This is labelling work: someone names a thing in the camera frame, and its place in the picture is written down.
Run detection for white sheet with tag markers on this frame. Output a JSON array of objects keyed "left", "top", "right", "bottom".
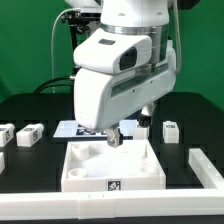
[{"left": 53, "top": 120, "right": 137, "bottom": 138}]

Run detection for black cables at base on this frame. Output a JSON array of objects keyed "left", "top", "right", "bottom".
[{"left": 32, "top": 75, "right": 80, "bottom": 94}]

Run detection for black camera on stand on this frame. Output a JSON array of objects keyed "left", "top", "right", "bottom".
[{"left": 61, "top": 10, "right": 101, "bottom": 23}]

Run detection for black camera stand pole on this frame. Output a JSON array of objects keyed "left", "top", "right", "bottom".
[{"left": 69, "top": 23, "right": 80, "bottom": 75}]

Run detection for white square table top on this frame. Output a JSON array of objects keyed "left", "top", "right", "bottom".
[{"left": 61, "top": 140, "right": 166, "bottom": 192}]

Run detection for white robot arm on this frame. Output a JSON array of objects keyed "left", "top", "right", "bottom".
[{"left": 65, "top": 0, "right": 181, "bottom": 147}]

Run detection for grey cable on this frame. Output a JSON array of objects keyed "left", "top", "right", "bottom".
[{"left": 50, "top": 7, "right": 82, "bottom": 94}]

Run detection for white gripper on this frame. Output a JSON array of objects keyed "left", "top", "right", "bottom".
[{"left": 74, "top": 28, "right": 176, "bottom": 148}]

